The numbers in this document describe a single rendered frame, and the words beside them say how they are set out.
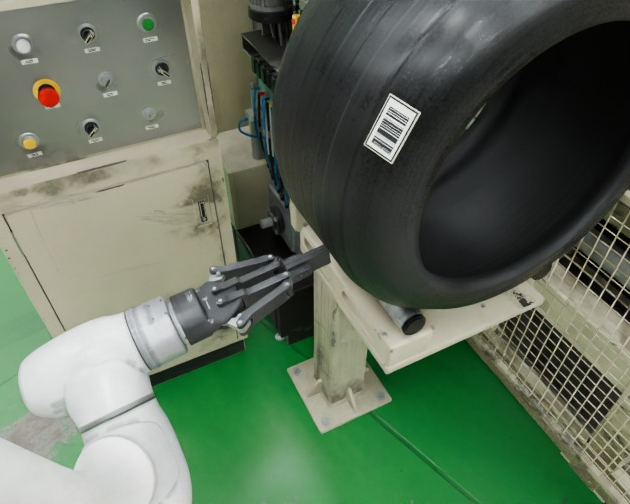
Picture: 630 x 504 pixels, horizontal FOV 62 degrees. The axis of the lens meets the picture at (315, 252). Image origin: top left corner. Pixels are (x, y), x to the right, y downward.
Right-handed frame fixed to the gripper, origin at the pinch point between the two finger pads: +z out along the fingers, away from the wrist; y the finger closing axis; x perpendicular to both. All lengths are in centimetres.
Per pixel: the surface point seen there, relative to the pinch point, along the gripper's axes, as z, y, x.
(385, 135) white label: 7.9, -10.3, -25.3
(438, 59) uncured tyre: 14.5, -9.8, -31.3
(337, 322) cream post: 14, 28, 61
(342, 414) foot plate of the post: 9, 24, 104
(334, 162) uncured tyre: 3.9, -5.4, -20.5
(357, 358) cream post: 19, 28, 84
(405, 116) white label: 9.8, -11.2, -27.3
